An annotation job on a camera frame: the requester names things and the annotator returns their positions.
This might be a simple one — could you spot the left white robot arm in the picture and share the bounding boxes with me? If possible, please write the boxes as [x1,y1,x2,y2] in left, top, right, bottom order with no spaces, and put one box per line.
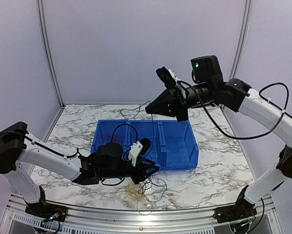
[0,121,159,217]

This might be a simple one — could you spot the yellow cable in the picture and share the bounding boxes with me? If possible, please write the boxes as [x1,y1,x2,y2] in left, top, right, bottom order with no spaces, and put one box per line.
[121,182,158,215]

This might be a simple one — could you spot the blue storage bin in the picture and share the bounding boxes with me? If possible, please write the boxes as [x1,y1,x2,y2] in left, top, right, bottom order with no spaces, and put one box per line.
[90,119,128,170]
[159,120,199,171]
[129,120,164,171]

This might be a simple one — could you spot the aluminium frame post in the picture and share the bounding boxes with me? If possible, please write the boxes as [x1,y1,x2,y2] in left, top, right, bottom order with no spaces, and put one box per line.
[36,0,65,109]
[220,0,251,109]

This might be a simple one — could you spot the middle blue storage bin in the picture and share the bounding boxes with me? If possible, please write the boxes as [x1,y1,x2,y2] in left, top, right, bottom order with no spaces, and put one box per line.
[129,120,164,171]

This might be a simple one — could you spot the right blue storage bin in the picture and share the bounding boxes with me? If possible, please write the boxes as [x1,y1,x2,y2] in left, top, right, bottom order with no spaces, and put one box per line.
[159,120,199,171]

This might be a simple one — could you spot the right aluminium frame post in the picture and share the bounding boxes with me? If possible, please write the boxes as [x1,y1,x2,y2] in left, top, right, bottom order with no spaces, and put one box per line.
[220,0,251,109]

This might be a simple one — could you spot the left blue storage bin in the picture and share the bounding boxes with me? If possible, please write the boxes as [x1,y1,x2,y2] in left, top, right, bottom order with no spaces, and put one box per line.
[90,119,128,170]

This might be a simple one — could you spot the left aluminium frame post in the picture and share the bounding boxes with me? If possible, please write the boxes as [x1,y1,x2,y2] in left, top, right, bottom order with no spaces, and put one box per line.
[36,0,65,109]

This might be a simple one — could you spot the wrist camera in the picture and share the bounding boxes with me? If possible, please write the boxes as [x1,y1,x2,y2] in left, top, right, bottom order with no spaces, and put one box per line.
[127,137,151,167]
[156,67,187,98]

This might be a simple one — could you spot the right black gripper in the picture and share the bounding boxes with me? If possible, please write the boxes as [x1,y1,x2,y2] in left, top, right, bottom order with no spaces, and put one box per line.
[146,79,215,121]

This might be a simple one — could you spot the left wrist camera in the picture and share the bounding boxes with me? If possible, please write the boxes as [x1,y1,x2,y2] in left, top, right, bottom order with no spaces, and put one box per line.
[127,137,151,167]

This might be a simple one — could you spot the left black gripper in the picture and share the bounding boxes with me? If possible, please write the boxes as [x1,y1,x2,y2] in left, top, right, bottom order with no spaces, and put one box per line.
[100,158,160,185]

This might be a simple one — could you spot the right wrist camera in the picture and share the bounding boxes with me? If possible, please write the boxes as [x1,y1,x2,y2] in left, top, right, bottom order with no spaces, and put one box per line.
[156,67,187,98]

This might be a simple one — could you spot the aluminium front rail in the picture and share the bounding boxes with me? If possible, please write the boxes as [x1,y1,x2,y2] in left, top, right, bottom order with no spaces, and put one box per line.
[0,194,284,234]

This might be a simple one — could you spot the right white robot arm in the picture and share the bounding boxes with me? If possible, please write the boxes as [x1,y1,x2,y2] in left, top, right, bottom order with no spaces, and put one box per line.
[146,55,292,218]

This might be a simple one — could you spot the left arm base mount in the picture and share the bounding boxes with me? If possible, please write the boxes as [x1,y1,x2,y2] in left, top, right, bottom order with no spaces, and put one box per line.
[25,186,68,222]

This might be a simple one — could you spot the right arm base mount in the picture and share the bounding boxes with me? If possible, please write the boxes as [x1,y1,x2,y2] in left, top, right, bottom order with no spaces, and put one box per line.
[213,185,257,223]

